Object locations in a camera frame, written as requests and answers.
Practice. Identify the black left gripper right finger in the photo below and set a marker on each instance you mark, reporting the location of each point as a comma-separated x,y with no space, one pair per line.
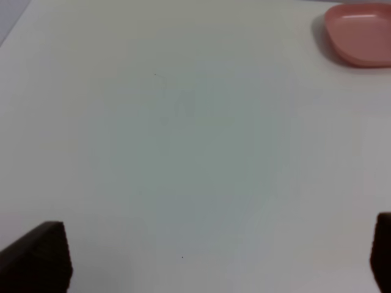
380,252

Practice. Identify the pink square plastic dish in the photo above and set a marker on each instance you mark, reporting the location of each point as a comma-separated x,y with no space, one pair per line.
360,33

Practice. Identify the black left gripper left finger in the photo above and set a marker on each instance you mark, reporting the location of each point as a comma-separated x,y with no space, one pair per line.
39,261

